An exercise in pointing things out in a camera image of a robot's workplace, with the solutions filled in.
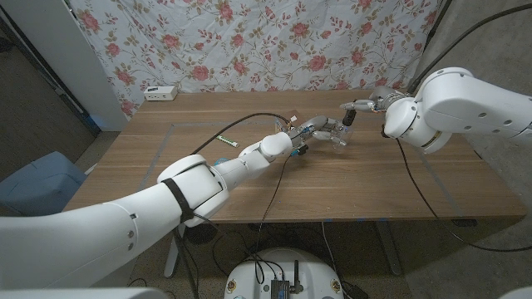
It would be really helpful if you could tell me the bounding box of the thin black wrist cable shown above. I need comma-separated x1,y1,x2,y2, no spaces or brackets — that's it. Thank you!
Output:
394,138,532,253
254,153,292,267

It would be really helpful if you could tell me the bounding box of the white table leg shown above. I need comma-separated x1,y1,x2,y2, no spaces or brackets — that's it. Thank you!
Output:
164,226,187,278

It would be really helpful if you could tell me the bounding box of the colourful coin box package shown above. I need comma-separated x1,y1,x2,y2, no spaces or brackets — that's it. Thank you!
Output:
273,110,307,134

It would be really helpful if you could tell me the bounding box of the white wall panel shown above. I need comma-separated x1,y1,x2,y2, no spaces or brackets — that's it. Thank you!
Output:
0,0,129,132

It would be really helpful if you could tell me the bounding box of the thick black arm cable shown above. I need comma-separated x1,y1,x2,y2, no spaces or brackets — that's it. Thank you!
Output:
190,111,292,155
406,2,532,95

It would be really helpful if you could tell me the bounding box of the black backdrop pole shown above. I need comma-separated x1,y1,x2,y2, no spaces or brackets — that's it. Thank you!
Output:
423,0,454,41

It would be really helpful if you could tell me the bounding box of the green and white marker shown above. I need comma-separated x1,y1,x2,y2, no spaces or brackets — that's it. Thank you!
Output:
215,135,240,149

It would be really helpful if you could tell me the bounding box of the white power strip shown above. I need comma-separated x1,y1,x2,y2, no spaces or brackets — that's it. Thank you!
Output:
144,86,179,102

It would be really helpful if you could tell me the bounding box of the black power adapter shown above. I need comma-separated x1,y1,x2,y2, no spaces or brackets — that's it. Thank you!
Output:
340,281,369,299

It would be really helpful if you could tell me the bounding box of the thin black left wrist cable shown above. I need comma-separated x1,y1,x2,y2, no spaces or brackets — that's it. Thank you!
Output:
254,153,292,267

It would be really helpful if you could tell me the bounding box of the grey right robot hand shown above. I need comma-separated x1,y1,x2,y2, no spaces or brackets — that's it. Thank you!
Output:
339,86,411,115

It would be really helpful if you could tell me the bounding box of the floral backdrop cloth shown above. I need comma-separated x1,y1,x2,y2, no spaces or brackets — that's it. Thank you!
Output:
68,0,446,120

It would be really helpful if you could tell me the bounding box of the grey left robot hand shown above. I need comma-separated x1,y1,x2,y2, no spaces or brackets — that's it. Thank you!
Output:
290,115,350,151

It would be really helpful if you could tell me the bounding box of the black trigger pump top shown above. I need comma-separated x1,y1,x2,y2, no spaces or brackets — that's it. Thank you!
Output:
341,108,357,128

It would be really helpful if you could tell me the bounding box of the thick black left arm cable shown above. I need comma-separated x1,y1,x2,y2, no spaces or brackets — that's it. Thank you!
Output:
190,111,292,155

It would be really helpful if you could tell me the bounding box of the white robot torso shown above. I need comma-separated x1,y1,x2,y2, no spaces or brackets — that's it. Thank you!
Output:
224,248,345,299

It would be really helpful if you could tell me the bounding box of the grey table leg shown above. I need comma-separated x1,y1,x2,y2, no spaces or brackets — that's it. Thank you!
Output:
373,220,403,277

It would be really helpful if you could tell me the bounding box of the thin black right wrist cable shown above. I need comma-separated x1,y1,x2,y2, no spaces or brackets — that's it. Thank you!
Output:
394,138,532,253

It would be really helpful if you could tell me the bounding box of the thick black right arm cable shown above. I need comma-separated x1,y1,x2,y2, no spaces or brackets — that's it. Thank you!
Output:
406,2,532,95

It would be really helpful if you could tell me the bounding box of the grey floor cable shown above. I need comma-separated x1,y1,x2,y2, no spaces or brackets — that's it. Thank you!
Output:
321,221,348,292

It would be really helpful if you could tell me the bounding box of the clear plastic spray bottle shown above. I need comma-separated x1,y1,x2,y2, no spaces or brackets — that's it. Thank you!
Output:
330,124,354,150

